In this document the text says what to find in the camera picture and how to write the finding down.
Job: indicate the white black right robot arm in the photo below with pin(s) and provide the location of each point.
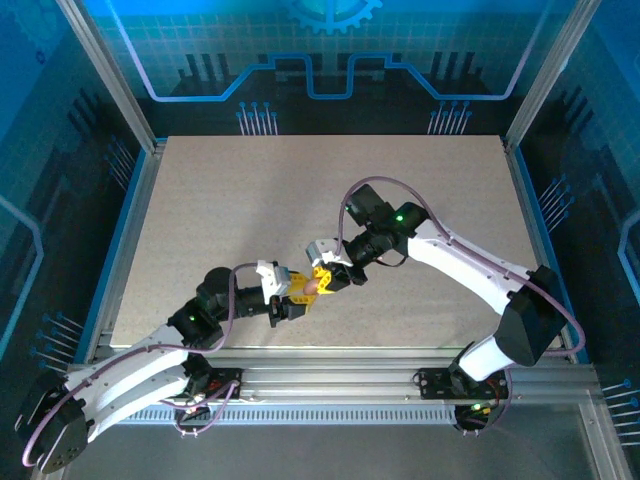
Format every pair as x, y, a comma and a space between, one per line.
465, 265

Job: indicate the aluminium lower enclosure frame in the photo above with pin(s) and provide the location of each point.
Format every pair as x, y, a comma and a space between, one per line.
607, 450

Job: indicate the aluminium upright frame post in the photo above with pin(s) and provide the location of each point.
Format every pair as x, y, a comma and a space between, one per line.
549, 75
113, 80

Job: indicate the small lit circuit board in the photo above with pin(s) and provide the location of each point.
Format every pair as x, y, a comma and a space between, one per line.
476, 407
195, 406

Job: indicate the aluminium table side rail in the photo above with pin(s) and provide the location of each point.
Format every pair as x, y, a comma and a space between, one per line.
541, 250
127, 250

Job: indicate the pink round charging case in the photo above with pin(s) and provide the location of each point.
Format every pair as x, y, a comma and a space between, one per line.
311, 286

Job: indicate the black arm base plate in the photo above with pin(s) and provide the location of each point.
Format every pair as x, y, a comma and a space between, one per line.
227, 375
432, 385

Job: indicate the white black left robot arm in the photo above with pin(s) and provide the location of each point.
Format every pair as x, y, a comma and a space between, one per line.
130, 370

